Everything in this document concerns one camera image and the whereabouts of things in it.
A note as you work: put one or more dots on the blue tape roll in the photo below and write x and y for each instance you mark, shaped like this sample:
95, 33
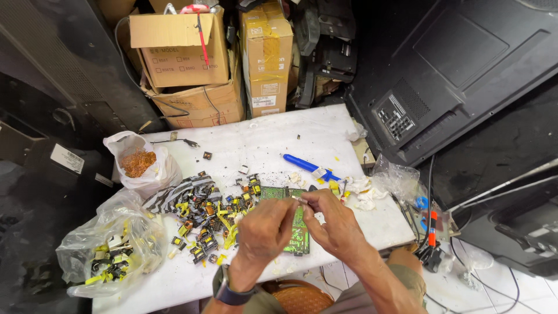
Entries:
421, 202

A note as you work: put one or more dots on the small green circuit board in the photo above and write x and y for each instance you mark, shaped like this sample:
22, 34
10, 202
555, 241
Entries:
272, 192

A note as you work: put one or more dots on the yellow tape scrap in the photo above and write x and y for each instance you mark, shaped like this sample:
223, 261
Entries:
334, 187

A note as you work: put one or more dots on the black white striped bag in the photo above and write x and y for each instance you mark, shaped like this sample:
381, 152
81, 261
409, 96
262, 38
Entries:
174, 198

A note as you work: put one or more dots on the empty clear plastic bag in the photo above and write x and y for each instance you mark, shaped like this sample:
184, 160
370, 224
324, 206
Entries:
394, 179

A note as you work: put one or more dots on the tall taped cardboard box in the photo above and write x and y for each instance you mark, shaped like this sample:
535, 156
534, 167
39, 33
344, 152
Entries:
266, 65

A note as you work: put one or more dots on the person's khaki shorts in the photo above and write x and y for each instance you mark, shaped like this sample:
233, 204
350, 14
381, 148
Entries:
405, 272

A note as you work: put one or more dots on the heap of black electronics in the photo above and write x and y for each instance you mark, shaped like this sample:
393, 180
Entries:
325, 48

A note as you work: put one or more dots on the blue desoldering pump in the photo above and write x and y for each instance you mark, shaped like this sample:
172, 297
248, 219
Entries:
305, 165

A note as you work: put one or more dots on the pile of small transformers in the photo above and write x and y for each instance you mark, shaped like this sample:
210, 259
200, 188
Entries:
205, 226

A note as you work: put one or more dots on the black device with white label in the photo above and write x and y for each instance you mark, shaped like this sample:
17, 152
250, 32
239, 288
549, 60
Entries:
52, 157

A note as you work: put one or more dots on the orange black tool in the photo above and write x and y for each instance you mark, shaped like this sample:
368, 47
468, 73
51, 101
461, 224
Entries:
432, 229

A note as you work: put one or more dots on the single small black transformer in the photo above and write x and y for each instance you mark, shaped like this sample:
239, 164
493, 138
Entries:
207, 155

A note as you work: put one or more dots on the black smartwatch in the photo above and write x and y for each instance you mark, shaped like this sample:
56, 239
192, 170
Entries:
229, 290

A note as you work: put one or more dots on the small white transformer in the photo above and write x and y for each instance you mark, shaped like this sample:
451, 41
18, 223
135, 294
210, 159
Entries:
243, 169

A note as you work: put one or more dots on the person's right hand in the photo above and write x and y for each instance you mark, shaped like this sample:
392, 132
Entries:
338, 226

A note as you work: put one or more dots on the white plastic bag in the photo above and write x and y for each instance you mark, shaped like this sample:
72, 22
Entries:
168, 172

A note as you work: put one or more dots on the brown woven stool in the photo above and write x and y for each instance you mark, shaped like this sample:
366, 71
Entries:
301, 298

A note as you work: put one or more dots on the person's left hand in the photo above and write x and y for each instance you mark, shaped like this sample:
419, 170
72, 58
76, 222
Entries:
261, 231

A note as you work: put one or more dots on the long green circuit board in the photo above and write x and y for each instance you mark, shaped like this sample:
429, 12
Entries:
301, 237

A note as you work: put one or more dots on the small metal component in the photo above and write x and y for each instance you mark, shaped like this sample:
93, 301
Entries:
298, 199

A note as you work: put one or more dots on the wide cardboard box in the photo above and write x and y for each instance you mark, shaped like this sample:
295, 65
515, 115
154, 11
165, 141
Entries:
205, 107

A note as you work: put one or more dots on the black grilled television back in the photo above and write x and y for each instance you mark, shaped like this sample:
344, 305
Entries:
65, 61

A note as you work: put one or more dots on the large black television back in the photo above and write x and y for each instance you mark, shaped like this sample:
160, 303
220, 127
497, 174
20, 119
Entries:
457, 69

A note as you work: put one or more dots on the open cardboard box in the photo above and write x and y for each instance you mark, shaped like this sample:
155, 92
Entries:
183, 52

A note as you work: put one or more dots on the clear bag of transformer parts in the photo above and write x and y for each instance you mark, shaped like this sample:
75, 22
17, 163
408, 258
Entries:
109, 244

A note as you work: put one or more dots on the person's left fingers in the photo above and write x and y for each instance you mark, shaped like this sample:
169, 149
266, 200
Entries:
290, 209

